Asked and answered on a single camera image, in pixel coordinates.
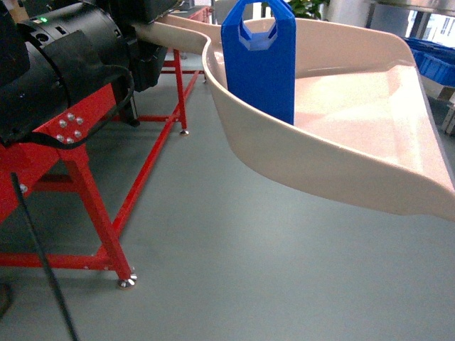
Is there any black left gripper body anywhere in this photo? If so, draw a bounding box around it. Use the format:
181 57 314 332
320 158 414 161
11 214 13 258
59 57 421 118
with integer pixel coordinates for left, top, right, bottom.
106 0 182 127

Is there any blue plastic part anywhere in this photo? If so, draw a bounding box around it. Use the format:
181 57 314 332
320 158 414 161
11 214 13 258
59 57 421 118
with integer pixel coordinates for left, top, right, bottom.
221 1 296 125

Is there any beige plastic dustpan tray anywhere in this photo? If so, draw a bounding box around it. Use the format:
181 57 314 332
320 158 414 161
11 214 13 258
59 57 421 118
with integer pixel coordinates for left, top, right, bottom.
135 15 454 221

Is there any blue bin on shelf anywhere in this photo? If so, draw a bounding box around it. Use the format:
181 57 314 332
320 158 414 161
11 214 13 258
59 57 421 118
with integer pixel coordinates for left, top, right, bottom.
403 38 454 87

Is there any green potted plant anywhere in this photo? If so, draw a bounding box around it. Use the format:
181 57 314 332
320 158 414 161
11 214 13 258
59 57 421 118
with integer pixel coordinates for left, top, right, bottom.
287 0 331 20

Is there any black cable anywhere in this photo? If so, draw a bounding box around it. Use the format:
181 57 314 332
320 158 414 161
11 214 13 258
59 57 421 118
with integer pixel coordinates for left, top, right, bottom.
9 63 136 341

